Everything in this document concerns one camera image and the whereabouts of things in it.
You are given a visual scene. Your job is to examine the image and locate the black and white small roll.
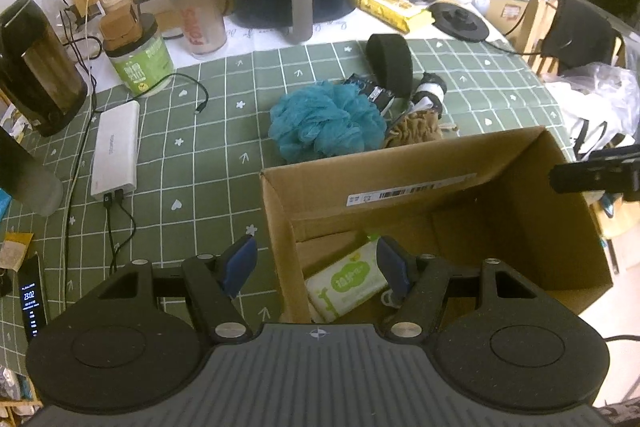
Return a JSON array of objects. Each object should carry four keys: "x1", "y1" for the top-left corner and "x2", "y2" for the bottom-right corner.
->
[{"x1": 409, "y1": 72, "x2": 447, "y2": 114}]

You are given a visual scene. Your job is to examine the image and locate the black power bank cable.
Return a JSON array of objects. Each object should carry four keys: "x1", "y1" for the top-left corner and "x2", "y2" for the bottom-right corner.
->
[{"x1": 104, "y1": 191, "x2": 138, "y2": 278}]

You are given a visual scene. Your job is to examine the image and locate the clear plastic bag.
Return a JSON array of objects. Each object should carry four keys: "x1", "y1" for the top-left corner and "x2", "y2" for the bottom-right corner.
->
[{"x1": 542, "y1": 62, "x2": 640, "y2": 160}]

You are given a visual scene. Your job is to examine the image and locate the green label jar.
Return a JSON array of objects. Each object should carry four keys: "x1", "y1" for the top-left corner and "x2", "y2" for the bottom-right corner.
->
[{"x1": 102, "y1": 14, "x2": 176, "y2": 98}]

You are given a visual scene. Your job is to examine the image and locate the cardboard box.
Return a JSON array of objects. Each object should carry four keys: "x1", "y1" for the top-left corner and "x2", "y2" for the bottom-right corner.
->
[{"x1": 259, "y1": 126, "x2": 614, "y2": 325}]

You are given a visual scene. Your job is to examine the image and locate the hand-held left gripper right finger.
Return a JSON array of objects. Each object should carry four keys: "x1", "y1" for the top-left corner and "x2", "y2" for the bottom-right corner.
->
[{"x1": 376, "y1": 235, "x2": 543, "y2": 348}]

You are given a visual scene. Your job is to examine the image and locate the clear shaker bottle grey lid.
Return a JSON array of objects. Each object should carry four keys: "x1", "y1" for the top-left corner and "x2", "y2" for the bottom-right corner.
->
[{"x1": 159, "y1": 0, "x2": 229, "y2": 60}]

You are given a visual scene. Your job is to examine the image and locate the black round lid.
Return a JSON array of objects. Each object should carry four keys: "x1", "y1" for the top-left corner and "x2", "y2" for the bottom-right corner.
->
[{"x1": 429, "y1": 2, "x2": 490, "y2": 42}]

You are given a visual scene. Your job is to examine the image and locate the yellow wet wipes pack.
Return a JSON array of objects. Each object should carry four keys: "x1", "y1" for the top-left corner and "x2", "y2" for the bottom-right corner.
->
[{"x1": 360, "y1": 0, "x2": 435, "y2": 33}]

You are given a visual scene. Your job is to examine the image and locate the black smartphone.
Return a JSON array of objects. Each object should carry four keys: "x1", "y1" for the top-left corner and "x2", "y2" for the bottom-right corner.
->
[{"x1": 17, "y1": 254, "x2": 49, "y2": 339}]

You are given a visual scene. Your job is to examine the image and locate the small brown box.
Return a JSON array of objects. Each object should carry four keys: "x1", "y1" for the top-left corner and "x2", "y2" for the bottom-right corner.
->
[{"x1": 99, "y1": 3, "x2": 145, "y2": 44}]

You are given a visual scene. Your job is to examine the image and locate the long black cable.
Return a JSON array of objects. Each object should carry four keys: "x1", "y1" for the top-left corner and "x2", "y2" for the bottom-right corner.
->
[{"x1": 61, "y1": 72, "x2": 98, "y2": 310}]

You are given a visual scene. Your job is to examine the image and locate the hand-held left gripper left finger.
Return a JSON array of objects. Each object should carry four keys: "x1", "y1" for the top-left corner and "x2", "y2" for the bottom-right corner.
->
[{"x1": 95, "y1": 234, "x2": 259, "y2": 348}]

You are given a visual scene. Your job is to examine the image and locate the black loose cable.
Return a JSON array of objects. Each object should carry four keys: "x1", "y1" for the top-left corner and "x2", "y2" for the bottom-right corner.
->
[{"x1": 165, "y1": 72, "x2": 211, "y2": 114}]

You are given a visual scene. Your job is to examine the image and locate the blue mesh bath loofah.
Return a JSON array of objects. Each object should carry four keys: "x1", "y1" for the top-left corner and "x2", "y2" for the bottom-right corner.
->
[{"x1": 268, "y1": 83, "x2": 388, "y2": 162}]

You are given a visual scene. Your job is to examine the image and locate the black lid cable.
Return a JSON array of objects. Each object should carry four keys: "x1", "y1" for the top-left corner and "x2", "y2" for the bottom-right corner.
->
[{"x1": 481, "y1": 26, "x2": 543, "y2": 56}]

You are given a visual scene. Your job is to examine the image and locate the black garment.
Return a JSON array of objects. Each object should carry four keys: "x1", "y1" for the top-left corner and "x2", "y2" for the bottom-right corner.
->
[{"x1": 544, "y1": 0, "x2": 617, "y2": 68}]

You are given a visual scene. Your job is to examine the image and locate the green checked tablecloth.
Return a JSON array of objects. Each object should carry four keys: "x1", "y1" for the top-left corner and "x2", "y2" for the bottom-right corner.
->
[{"x1": 0, "y1": 38, "x2": 577, "y2": 408}]

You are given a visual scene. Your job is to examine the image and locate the white power bank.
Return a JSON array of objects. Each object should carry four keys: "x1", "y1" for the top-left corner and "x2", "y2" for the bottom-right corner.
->
[{"x1": 90, "y1": 101, "x2": 141, "y2": 204}]

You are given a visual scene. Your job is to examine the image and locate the brown parcel box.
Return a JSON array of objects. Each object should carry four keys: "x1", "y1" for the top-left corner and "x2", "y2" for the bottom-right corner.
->
[{"x1": 476, "y1": 0, "x2": 532, "y2": 32}]

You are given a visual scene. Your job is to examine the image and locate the dark brown kettle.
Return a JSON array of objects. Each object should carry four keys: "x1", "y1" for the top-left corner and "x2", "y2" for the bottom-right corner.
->
[{"x1": 0, "y1": 0, "x2": 89, "y2": 138}]

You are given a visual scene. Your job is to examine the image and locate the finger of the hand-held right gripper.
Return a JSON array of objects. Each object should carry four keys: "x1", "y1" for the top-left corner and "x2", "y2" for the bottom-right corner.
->
[
  {"x1": 582, "y1": 145, "x2": 640, "y2": 164},
  {"x1": 549, "y1": 159, "x2": 640, "y2": 202}
]

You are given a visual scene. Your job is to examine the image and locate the brown drawstring pouch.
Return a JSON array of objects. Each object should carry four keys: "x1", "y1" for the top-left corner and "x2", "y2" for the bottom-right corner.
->
[{"x1": 384, "y1": 109, "x2": 447, "y2": 149}]

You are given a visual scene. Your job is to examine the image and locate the green white wet wipes pack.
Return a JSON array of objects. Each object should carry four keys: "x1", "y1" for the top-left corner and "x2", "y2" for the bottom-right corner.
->
[{"x1": 305, "y1": 232, "x2": 397, "y2": 321}]

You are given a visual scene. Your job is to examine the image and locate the black elastic band roll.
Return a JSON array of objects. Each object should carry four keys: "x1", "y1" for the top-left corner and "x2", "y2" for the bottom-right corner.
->
[{"x1": 365, "y1": 33, "x2": 415, "y2": 98}]

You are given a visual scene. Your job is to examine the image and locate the wooden chair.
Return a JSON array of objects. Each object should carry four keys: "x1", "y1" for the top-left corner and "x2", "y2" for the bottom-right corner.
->
[{"x1": 515, "y1": 0, "x2": 627, "y2": 75}]

